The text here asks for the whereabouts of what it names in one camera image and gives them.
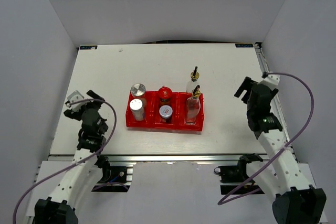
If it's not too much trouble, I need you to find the silver-lid white shaker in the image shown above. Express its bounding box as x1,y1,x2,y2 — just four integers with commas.
129,99,145,121

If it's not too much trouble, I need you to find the silver-top white cylinder canister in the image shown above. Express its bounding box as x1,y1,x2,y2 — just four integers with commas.
130,83,146,106

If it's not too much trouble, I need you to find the glass bottle with dark sauce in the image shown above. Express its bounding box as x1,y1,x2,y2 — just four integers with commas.
186,66,200,93

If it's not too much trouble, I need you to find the clear glass bottle gold spout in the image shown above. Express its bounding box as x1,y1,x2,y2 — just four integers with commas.
184,85,201,124

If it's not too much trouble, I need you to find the white-lid brown spice jar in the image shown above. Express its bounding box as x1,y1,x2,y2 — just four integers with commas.
159,105,173,123

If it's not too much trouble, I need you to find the red-lid sauce jar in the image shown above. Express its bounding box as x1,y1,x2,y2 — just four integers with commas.
157,86,173,107

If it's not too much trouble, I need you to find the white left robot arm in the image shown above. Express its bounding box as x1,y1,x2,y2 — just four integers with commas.
34,90,111,223

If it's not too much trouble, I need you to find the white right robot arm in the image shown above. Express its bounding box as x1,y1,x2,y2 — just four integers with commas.
234,74,327,223

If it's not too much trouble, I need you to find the blue right corner sticker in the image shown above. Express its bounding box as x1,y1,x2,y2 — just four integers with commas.
235,43,254,48

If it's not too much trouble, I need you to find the red three-compartment tray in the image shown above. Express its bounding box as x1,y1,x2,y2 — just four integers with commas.
125,91,204,132

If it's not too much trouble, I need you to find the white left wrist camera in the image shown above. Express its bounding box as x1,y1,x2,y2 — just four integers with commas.
65,90,85,112

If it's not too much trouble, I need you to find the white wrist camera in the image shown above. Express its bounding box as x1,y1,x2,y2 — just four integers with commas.
260,72,280,90
65,90,85,112

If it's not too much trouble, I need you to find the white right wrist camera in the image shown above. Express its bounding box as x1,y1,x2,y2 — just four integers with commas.
260,72,280,90

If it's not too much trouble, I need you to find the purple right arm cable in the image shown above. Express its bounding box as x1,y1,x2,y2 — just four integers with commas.
217,71,315,206

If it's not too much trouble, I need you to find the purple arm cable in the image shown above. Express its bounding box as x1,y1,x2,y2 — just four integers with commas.
12,98,131,224
217,71,315,206

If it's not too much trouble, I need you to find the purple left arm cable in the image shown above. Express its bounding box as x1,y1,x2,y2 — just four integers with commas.
12,98,131,224

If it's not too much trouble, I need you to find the aluminium side rail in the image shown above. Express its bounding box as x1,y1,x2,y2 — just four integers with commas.
254,42,299,161

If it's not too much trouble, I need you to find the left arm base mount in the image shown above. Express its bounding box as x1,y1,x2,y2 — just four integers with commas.
92,156,132,193

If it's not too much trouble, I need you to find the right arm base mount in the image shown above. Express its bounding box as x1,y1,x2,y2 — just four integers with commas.
213,154,266,195

